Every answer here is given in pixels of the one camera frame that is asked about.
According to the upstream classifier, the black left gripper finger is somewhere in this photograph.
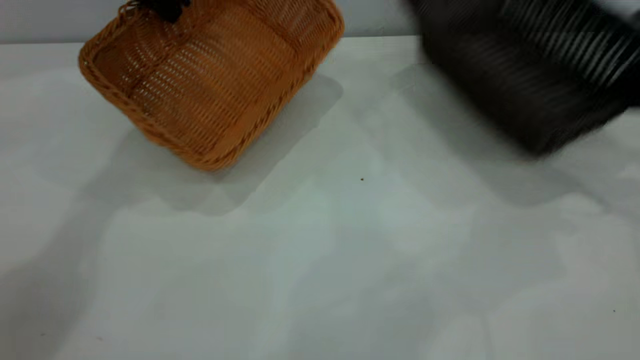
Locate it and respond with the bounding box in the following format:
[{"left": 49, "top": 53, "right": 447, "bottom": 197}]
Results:
[{"left": 142, "top": 0, "right": 193, "bottom": 24}]

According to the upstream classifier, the dark brown woven wicker basket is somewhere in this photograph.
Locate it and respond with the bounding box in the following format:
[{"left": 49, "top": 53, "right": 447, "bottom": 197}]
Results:
[{"left": 407, "top": 0, "right": 640, "bottom": 157}]

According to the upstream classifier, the tan woven wicker basket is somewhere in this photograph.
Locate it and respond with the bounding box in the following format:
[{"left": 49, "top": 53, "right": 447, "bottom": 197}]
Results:
[{"left": 77, "top": 0, "right": 346, "bottom": 172}]

